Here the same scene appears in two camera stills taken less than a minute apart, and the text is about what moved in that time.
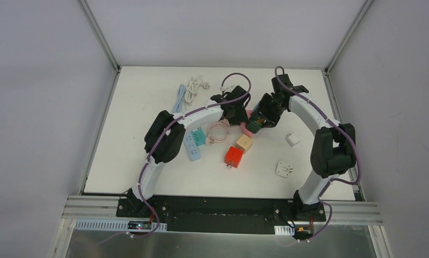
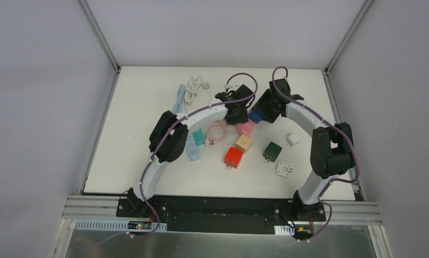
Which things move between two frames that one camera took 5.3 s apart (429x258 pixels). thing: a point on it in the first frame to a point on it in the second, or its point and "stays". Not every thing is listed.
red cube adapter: (233, 157) stays
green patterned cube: (254, 124) to (272, 152)
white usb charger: (292, 139) stays
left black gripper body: (237, 116) stays
